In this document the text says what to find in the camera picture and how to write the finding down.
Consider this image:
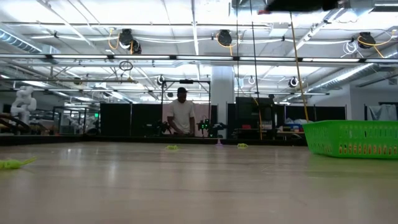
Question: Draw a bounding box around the pale curtain backdrop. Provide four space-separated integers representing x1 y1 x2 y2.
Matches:
162 101 211 137

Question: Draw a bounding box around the person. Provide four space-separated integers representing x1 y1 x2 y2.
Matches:
167 86 197 137

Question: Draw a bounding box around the white square pillar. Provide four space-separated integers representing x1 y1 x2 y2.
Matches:
210 65 236 139

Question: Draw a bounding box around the black equipment cart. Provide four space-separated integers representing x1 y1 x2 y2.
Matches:
233 96 282 140

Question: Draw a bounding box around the black partition panel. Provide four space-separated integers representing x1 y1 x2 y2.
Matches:
131 103 163 137
284 105 348 121
99 103 132 137

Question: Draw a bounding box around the long ceiling light bar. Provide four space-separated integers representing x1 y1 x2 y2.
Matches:
0 54 398 63

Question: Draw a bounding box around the green plastic basket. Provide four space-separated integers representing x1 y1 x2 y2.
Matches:
302 119 398 160

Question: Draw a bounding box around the white humanoid robot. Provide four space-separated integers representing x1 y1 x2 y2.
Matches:
10 86 38 125

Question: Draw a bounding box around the grey hanging cloth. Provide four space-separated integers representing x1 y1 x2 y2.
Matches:
364 102 398 121

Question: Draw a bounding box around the black metal gantry frame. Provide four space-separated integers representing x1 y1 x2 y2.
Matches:
160 78 212 138

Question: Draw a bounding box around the hanging black cable loop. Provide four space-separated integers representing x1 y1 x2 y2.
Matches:
118 60 134 72

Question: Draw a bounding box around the yellow cable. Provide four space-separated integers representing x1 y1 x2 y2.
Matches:
287 11 310 122

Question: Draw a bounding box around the black curved hose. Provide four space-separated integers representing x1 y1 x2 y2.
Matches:
0 113 30 135

